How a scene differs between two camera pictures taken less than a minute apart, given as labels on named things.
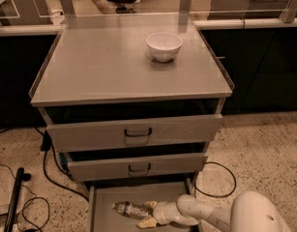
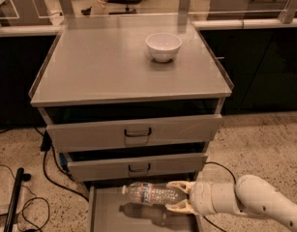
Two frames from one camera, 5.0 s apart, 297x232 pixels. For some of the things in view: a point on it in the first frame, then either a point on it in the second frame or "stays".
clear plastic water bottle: x=133 y=209 -> x=154 y=193
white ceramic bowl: x=163 y=46 stays
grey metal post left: x=66 y=0 stays
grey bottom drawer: x=102 y=195 stays
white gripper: x=162 y=212 -> x=201 y=197
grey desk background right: x=248 y=2 stays
